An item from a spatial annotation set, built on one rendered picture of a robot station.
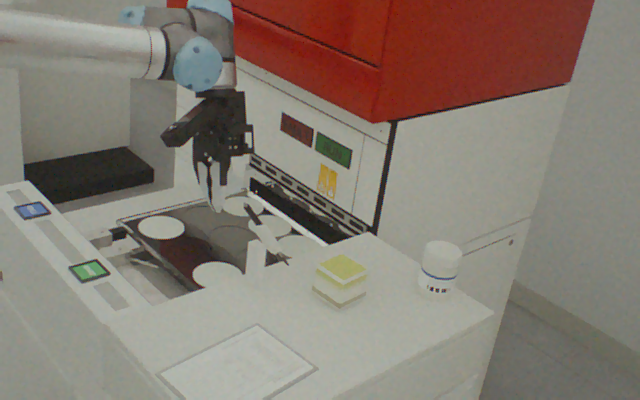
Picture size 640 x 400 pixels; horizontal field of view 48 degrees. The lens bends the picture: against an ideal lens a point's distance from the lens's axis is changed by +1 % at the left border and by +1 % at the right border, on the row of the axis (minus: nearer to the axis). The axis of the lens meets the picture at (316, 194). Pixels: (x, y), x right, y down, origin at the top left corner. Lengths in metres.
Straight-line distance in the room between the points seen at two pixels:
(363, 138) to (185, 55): 0.59
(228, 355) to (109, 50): 0.51
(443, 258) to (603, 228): 1.70
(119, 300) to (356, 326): 0.42
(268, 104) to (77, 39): 0.84
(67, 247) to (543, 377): 1.99
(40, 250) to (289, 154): 0.63
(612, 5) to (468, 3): 1.36
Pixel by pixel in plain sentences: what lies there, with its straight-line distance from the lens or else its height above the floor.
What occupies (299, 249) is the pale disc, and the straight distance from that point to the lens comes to 1.61.
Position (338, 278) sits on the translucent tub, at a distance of 1.29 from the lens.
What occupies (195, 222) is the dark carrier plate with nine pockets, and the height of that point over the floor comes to 0.90.
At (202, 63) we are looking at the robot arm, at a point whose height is 1.41.
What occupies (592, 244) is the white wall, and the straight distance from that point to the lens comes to 3.04.
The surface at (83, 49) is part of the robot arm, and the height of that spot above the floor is 1.43.
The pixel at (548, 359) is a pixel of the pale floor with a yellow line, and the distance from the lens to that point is 3.05.
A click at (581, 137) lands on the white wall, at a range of 2.97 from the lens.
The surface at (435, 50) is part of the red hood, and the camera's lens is 1.52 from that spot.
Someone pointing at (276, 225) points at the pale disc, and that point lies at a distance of 1.69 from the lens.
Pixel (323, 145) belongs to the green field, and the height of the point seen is 1.10.
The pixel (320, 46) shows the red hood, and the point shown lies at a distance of 1.54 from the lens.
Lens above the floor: 1.73
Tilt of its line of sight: 26 degrees down
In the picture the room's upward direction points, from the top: 8 degrees clockwise
